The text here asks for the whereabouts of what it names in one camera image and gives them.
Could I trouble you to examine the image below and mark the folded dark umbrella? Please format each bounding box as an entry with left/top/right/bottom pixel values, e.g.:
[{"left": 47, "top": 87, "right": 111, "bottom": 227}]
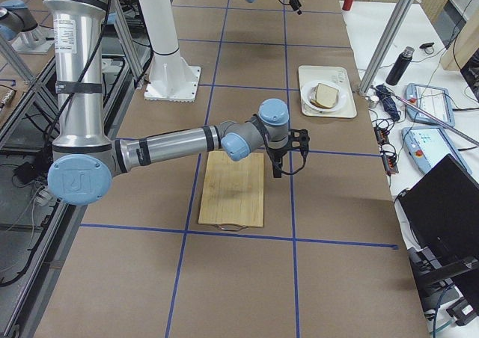
[{"left": 374, "top": 84, "right": 400, "bottom": 122}]

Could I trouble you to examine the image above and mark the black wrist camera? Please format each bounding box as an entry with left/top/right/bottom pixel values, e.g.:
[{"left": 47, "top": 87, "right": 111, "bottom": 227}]
[{"left": 289, "top": 129, "right": 310, "bottom": 159}]

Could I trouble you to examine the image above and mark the teach pendant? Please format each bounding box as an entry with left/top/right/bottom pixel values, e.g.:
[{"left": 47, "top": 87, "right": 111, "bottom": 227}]
[
  {"left": 406, "top": 83, "right": 455, "bottom": 126},
  {"left": 401, "top": 126, "right": 472, "bottom": 173}
]

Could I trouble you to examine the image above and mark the wooden cutting board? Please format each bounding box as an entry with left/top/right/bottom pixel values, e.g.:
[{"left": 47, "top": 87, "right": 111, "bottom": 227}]
[{"left": 198, "top": 151, "right": 264, "bottom": 230}]

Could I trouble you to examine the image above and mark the cream bear serving tray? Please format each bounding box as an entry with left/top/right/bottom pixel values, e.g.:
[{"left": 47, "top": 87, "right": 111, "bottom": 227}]
[{"left": 298, "top": 65, "right": 357, "bottom": 119}]

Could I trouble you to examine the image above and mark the aluminium frame post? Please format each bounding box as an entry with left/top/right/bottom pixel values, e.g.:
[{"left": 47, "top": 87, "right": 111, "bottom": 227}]
[{"left": 358, "top": 0, "right": 414, "bottom": 96}]

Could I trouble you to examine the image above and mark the black laptop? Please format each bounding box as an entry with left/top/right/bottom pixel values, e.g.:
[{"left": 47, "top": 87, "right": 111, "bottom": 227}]
[{"left": 399, "top": 154, "right": 478, "bottom": 311}]

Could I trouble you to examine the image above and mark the bread slice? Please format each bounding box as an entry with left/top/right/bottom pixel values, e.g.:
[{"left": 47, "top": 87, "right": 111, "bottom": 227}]
[{"left": 309, "top": 83, "right": 339, "bottom": 109}]

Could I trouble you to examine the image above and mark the lower teach pendant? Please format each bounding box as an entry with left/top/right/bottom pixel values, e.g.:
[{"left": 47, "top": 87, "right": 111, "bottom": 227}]
[{"left": 401, "top": 126, "right": 472, "bottom": 173}]

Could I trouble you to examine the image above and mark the white column base plate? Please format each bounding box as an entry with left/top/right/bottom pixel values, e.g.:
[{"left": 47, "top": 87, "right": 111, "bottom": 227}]
[{"left": 144, "top": 53, "right": 201, "bottom": 102}]

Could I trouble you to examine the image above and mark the white support column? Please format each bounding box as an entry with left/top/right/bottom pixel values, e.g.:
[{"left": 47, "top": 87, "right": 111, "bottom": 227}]
[{"left": 139, "top": 0, "right": 179, "bottom": 56}]

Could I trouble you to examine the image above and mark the black water bottle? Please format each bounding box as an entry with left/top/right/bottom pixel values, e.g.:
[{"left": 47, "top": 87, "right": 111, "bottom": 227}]
[{"left": 385, "top": 46, "right": 415, "bottom": 86}]

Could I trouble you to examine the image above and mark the white round plate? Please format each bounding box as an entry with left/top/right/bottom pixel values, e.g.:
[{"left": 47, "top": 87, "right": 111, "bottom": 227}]
[{"left": 301, "top": 79, "right": 347, "bottom": 112}]

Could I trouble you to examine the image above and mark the upper teach pendant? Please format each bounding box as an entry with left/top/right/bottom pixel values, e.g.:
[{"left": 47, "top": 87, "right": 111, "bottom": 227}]
[{"left": 406, "top": 83, "right": 455, "bottom": 126}]

